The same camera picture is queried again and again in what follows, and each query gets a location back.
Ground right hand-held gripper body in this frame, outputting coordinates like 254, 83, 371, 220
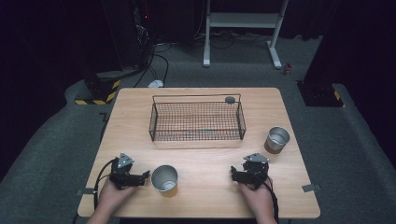
241, 152, 271, 190

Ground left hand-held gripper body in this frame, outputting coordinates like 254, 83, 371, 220
108, 152, 138, 190

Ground orange metal cup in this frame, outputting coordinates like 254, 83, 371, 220
150, 164, 179, 199

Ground silver metal cup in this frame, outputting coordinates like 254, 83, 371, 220
263, 125, 291, 155

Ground black wire basket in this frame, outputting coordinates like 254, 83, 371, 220
148, 92, 248, 143

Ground person's left hand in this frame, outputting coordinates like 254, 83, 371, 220
98, 178, 138, 217

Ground person's right hand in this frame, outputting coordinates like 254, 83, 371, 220
237, 176, 276, 219

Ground grey tape strip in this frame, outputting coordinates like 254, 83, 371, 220
76, 187, 97, 197
301, 183, 322, 193

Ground black yellow striped base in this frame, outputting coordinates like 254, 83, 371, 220
74, 72, 121, 106

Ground white power adapter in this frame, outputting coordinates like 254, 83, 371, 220
147, 79, 165, 89

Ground black base with yellow mark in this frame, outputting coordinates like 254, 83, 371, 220
295, 79, 346, 108

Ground dark equipment rack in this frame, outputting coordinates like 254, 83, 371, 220
130, 0, 157, 70

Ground white metal stand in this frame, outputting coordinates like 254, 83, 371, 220
202, 0, 290, 70

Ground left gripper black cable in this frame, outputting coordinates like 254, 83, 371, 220
92, 158, 120, 210

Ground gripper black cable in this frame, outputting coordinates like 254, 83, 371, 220
262, 177, 280, 224
92, 158, 120, 210

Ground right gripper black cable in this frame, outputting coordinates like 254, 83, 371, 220
262, 177, 280, 224

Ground black floor cables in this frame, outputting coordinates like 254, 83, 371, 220
133, 42, 173, 89

